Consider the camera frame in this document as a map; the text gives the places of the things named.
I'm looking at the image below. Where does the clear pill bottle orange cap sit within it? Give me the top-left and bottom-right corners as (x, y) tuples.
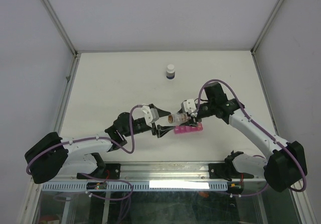
(168, 113), (183, 125)

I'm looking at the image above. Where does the white capped blue bottle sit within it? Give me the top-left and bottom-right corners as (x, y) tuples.
(166, 64), (176, 79)

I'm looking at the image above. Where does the grey slotted cable duct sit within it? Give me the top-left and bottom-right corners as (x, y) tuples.
(42, 181), (228, 192)

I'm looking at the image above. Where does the pink pill organizer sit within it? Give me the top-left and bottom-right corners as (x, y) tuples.
(174, 123), (203, 135)

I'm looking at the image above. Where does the left aluminium frame post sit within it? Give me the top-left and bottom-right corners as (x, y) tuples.
(40, 0), (78, 57)

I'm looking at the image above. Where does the aluminium frame post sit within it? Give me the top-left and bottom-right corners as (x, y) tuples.
(250, 0), (285, 55)
(40, 0), (78, 57)

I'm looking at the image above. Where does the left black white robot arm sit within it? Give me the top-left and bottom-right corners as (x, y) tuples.
(25, 104), (170, 184)

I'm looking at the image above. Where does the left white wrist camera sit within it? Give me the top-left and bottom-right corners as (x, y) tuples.
(140, 105), (159, 125)

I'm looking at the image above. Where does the right aluminium frame post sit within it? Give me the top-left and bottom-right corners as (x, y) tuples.
(250, 0), (285, 55)

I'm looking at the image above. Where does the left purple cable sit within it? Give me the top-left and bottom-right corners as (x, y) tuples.
(26, 104), (151, 204)

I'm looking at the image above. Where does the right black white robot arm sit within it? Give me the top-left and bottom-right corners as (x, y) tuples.
(181, 79), (307, 192)

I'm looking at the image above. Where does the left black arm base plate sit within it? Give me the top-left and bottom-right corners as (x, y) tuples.
(76, 162), (121, 180)

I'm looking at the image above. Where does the aluminium mounting rail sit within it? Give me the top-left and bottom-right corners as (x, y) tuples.
(40, 159), (263, 183)

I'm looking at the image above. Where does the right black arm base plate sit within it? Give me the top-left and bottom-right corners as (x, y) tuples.
(208, 163), (241, 181)

